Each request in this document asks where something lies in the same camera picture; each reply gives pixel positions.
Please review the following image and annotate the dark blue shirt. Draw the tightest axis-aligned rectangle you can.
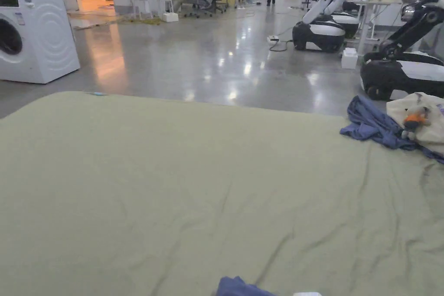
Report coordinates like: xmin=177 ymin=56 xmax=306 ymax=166
xmin=216 ymin=276 xmax=277 ymax=296

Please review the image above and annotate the bed with pale green sheet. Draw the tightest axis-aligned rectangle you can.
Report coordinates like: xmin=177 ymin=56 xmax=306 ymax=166
xmin=0 ymin=91 xmax=444 ymax=296

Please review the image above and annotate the blue garment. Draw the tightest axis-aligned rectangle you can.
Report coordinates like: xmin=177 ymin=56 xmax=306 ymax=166
xmin=340 ymin=95 xmax=444 ymax=165

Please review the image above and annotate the small orange plush toy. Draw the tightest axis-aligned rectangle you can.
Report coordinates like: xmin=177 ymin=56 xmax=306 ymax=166
xmin=401 ymin=107 xmax=432 ymax=140

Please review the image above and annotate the white table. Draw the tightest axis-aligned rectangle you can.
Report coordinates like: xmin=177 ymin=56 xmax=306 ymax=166
xmin=350 ymin=0 xmax=405 ymax=55

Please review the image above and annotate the white stool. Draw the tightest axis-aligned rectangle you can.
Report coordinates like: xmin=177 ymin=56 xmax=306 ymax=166
xmin=133 ymin=0 xmax=153 ymax=20

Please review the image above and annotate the white washing machine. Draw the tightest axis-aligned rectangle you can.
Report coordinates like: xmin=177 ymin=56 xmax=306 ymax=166
xmin=0 ymin=0 xmax=81 ymax=85

